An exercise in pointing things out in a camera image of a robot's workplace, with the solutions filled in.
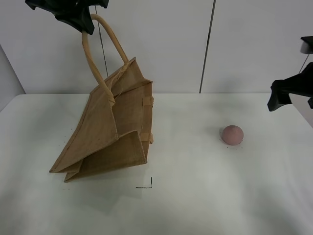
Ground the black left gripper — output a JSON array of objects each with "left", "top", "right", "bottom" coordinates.
[{"left": 25, "top": 0, "right": 109, "bottom": 34}]

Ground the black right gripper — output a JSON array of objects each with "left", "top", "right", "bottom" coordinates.
[{"left": 267, "top": 62, "right": 313, "bottom": 112}]

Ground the brown linen tote bag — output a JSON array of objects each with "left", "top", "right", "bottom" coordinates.
[{"left": 50, "top": 14, "right": 154, "bottom": 182}]

